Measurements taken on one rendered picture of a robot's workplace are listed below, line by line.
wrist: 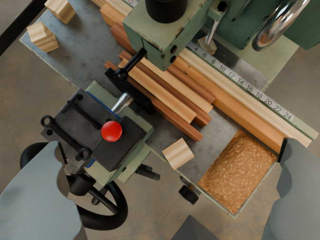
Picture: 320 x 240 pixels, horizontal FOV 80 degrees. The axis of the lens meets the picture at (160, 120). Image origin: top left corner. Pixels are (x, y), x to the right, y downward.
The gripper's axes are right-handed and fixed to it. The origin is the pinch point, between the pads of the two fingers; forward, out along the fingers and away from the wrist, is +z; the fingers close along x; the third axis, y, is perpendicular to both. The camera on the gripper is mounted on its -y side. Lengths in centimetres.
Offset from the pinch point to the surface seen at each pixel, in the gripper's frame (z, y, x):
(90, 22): 37.3, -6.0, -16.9
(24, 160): 17.9, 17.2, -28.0
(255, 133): 21.1, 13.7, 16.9
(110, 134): 12.2, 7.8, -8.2
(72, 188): 20.7, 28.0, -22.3
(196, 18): 18.6, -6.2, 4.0
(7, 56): 133, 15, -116
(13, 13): 137, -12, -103
